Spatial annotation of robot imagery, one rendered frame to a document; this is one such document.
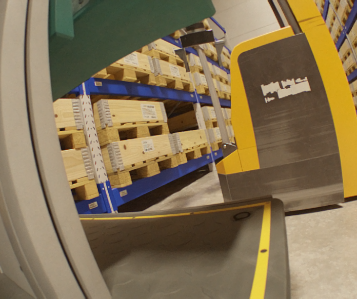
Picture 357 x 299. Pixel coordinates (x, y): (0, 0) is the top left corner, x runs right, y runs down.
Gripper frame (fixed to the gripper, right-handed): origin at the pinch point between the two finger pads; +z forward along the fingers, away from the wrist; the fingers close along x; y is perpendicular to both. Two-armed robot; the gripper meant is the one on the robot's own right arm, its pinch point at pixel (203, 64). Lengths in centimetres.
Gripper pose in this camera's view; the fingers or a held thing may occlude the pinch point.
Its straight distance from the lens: 87.7
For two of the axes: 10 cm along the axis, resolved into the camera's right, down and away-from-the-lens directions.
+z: 2.3, 8.8, 4.3
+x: 9.6, -1.2, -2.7
